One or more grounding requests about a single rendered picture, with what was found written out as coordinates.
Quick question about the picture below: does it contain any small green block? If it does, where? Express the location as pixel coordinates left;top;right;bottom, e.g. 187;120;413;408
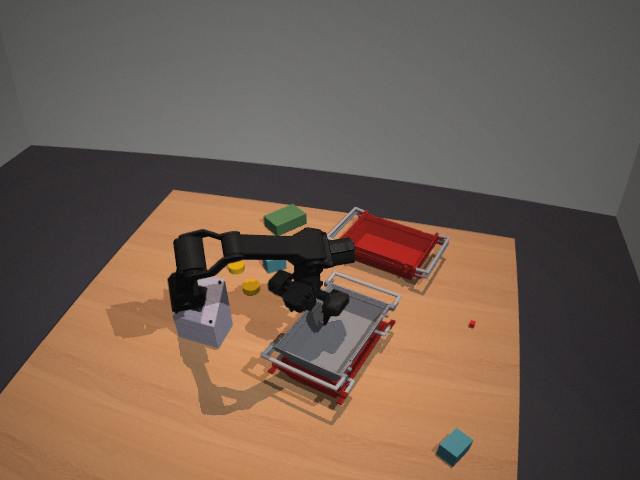
263;204;307;236

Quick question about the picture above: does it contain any yellow cylinder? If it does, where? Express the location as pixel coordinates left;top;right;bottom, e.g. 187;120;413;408
228;261;245;274
242;279;260;295

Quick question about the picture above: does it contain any light blue cube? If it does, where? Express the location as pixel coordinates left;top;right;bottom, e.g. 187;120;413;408
262;260;287;273
436;428;474;467

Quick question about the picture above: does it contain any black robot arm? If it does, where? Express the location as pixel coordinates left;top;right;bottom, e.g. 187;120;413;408
167;227;355;313

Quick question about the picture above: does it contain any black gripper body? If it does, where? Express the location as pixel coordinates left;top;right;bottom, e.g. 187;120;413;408
267;269;350;317

